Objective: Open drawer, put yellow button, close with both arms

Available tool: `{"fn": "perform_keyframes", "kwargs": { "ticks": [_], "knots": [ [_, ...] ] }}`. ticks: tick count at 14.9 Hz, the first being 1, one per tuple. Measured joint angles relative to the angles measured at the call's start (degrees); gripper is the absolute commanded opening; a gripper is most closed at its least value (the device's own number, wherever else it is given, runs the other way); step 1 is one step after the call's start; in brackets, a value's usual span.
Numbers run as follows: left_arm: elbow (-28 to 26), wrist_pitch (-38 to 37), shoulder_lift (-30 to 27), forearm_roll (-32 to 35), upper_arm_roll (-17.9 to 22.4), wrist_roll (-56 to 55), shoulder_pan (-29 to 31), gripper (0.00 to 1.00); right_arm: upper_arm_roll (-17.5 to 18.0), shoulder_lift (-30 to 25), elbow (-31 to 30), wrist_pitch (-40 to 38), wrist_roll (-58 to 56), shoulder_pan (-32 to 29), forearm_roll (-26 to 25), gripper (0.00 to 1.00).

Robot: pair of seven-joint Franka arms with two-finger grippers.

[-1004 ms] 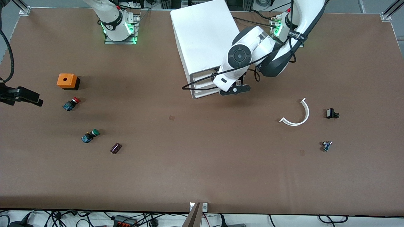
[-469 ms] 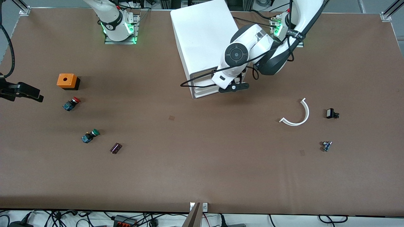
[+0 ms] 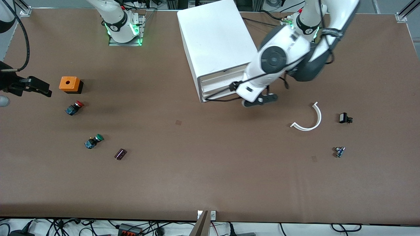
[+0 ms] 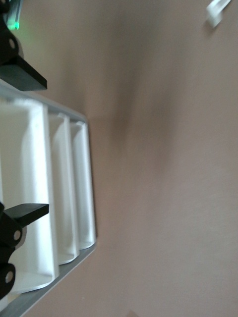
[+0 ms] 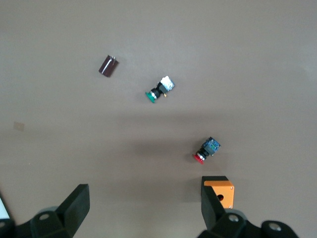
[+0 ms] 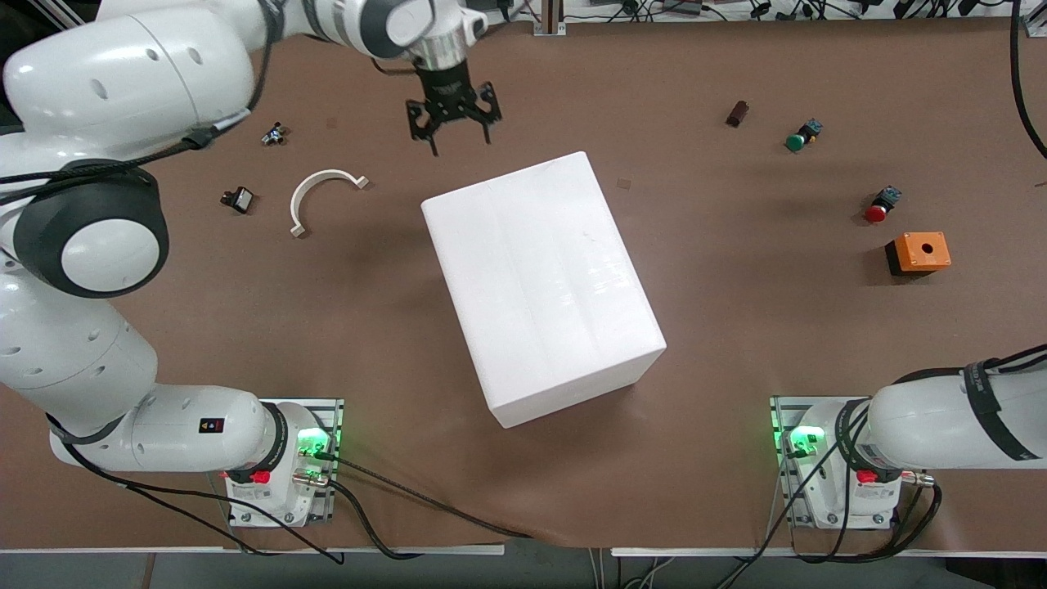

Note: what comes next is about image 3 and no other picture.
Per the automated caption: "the white plastic drawer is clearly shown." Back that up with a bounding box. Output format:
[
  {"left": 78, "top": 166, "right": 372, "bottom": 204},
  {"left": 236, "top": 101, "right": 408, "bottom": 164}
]
[
  {"left": 201, "top": 87, "right": 243, "bottom": 102},
  {"left": 201, "top": 77, "right": 242, "bottom": 95},
  {"left": 200, "top": 64, "right": 250, "bottom": 88}
]

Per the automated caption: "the orange button box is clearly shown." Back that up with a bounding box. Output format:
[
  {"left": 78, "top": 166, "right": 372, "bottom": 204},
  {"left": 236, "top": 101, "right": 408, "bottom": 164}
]
[{"left": 59, "top": 76, "right": 84, "bottom": 94}]

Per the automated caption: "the red push button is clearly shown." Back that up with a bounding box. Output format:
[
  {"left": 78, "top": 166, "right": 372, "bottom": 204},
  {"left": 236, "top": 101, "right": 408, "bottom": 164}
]
[{"left": 65, "top": 101, "right": 84, "bottom": 116}]

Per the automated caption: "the white drawer cabinet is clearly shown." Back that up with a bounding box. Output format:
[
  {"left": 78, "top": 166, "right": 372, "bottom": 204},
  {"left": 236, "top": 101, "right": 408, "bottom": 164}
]
[{"left": 177, "top": 0, "right": 262, "bottom": 103}]

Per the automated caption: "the green push button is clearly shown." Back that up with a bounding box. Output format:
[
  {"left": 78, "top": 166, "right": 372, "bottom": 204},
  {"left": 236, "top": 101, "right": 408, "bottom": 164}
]
[{"left": 84, "top": 134, "right": 104, "bottom": 149}]

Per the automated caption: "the white curved plastic piece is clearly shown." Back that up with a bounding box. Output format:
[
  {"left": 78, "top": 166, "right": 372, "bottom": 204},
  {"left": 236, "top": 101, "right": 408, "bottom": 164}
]
[{"left": 290, "top": 102, "right": 322, "bottom": 131}]

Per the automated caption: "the black orange power strip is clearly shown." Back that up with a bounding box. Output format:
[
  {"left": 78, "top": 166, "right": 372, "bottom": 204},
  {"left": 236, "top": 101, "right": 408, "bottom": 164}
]
[{"left": 118, "top": 224, "right": 144, "bottom": 236}]

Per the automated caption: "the black cable on table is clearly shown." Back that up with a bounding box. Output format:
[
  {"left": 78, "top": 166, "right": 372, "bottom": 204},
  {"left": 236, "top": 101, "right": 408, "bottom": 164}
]
[{"left": 243, "top": 17, "right": 283, "bottom": 28}]

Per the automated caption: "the aluminium frame profile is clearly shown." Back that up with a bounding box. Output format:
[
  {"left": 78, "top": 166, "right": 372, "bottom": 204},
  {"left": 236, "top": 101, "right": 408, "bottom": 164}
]
[
  {"left": 395, "top": 0, "right": 420, "bottom": 23},
  {"left": 10, "top": 0, "right": 32, "bottom": 17}
]

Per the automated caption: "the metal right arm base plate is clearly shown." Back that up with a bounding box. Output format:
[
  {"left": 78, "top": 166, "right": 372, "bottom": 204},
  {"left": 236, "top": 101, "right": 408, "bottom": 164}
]
[{"left": 108, "top": 15, "right": 146, "bottom": 47}]

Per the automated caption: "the white mounting bracket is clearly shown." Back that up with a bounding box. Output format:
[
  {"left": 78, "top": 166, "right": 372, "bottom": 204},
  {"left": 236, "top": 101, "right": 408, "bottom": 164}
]
[{"left": 197, "top": 210, "right": 217, "bottom": 221}]

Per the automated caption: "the grey metal post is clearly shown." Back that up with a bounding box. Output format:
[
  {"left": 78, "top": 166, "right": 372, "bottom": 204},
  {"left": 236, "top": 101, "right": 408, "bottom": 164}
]
[{"left": 189, "top": 210, "right": 210, "bottom": 236}]

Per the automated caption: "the black looped cable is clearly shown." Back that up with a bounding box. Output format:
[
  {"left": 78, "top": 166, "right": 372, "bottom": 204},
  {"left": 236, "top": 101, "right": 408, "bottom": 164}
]
[{"left": 331, "top": 224, "right": 362, "bottom": 234}]

